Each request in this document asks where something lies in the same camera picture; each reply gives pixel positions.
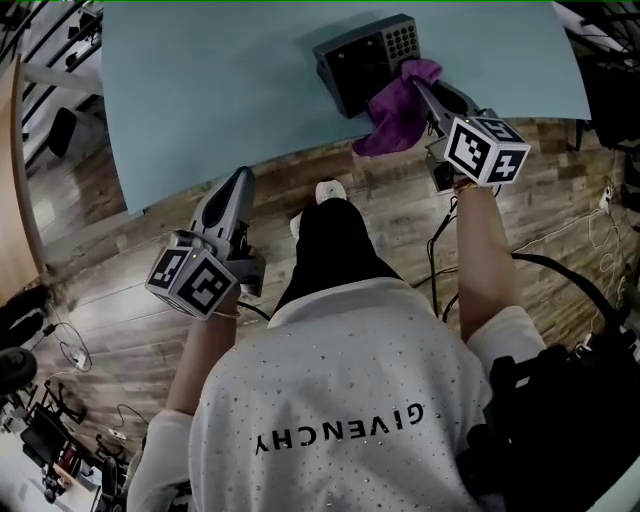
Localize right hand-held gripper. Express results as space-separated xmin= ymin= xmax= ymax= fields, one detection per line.
xmin=411 ymin=77 xmax=533 ymax=195

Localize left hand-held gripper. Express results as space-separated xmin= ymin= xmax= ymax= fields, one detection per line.
xmin=144 ymin=166 xmax=267 ymax=321

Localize purple cloth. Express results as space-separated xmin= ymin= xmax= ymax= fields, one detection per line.
xmin=352 ymin=58 xmax=445 ymax=159

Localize black keypad access-control device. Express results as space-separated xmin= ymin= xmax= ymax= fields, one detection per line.
xmin=312 ymin=13 xmax=420 ymax=120

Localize person's right forearm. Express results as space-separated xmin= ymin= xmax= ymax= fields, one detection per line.
xmin=454 ymin=184 xmax=519 ymax=344

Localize person's left forearm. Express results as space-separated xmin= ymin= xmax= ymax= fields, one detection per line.
xmin=162 ymin=309 xmax=241 ymax=416

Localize person's white shoe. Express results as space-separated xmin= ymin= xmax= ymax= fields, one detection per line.
xmin=314 ymin=179 xmax=347 ymax=205

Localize light blue table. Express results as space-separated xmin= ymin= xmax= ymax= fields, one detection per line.
xmin=99 ymin=0 xmax=593 ymax=219

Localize person's black trousers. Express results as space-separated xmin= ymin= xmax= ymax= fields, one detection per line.
xmin=272 ymin=197 xmax=411 ymax=326

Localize black office chair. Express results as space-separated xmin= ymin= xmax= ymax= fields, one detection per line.
xmin=579 ymin=49 xmax=640 ymax=151

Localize grey trash bin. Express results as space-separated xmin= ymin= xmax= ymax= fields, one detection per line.
xmin=47 ymin=106 xmax=79 ymax=159

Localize person's white studded shirt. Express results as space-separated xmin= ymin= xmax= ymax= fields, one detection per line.
xmin=127 ymin=277 xmax=549 ymax=512

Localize light wooden table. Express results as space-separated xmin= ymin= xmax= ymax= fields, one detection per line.
xmin=0 ymin=54 xmax=49 ymax=306

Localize grey office chair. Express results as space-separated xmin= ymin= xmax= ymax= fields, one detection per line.
xmin=0 ymin=347 xmax=39 ymax=396

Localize black metal stand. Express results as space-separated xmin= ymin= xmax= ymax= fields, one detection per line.
xmin=14 ymin=379 xmax=89 ymax=469

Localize black backpack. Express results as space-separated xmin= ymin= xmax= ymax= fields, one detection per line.
xmin=462 ymin=252 xmax=640 ymax=512

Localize white floor cable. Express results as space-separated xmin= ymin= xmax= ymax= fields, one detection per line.
xmin=512 ymin=208 xmax=602 ymax=254

